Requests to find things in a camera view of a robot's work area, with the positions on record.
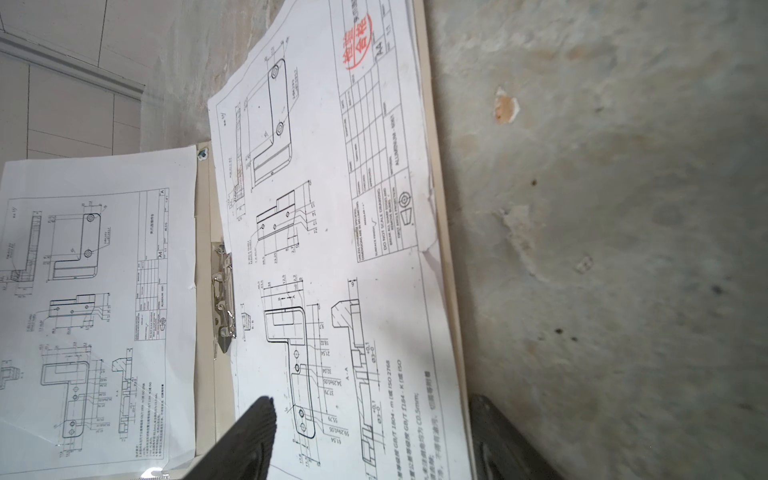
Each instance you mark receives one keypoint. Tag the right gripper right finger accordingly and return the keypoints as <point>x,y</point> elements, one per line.
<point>501,451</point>

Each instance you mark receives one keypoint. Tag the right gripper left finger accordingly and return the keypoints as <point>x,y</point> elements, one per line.
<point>244,452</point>

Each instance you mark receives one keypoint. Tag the beige cardboard folder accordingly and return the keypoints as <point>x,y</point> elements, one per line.
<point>207,300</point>

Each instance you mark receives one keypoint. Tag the printed drawing sheet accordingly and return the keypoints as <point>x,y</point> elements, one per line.
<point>98,315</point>
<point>336,252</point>

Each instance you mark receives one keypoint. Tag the printed drawing sheet top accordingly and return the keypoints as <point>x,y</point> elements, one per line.
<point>98,315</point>

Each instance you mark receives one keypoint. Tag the metal folder clip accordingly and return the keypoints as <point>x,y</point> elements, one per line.
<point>224,322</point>

